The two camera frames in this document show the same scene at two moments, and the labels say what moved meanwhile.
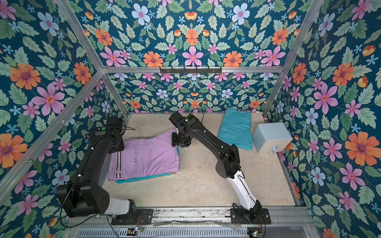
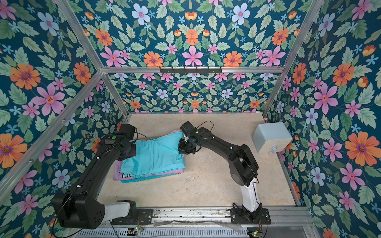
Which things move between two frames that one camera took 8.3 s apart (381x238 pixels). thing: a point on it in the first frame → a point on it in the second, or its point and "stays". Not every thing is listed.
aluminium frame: (296, 221) stays
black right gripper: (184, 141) → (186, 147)
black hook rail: (216, 71) stays
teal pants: (235, 128) → (155, 155)
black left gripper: (121, 148) → (134, 152)
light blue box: (272, 137) stays
